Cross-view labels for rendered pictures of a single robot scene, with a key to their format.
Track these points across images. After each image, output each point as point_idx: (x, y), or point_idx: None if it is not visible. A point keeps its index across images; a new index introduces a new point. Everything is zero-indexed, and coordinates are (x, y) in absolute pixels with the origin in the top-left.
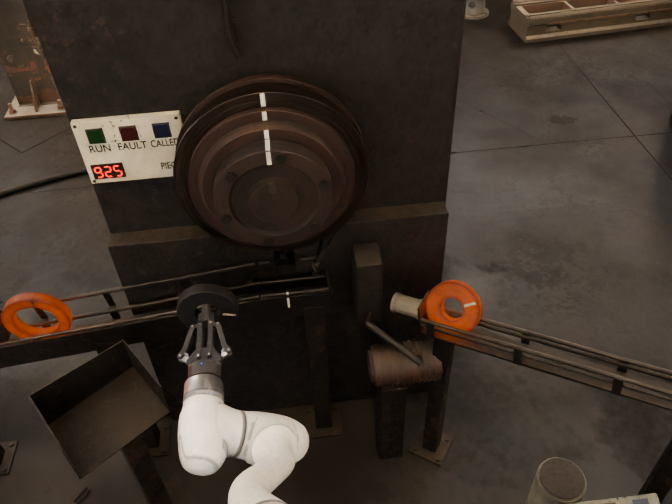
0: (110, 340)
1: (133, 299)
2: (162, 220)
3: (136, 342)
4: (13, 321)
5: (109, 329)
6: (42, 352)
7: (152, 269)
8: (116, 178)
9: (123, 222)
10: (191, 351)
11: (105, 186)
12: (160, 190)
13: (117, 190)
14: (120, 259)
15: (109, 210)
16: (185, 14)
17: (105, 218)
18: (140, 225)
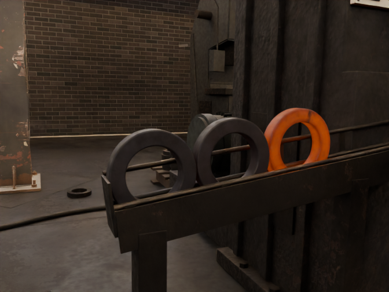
0: (367, 175)
1: (356, 147)
2: (380, 64)
3: (385, 181)
4: (280, 143)
5: (371, 156)
6: (304, 190)
7: (380, 107)
8: (372, 2)
9: (355, 59)
10: (377, 230)
11: (355, 14)
12: (387, 29)
13: (361, 21)
14: (362, 89)
15: (349, 43)
16: None
17: (344, 52)
18: (365, 66)
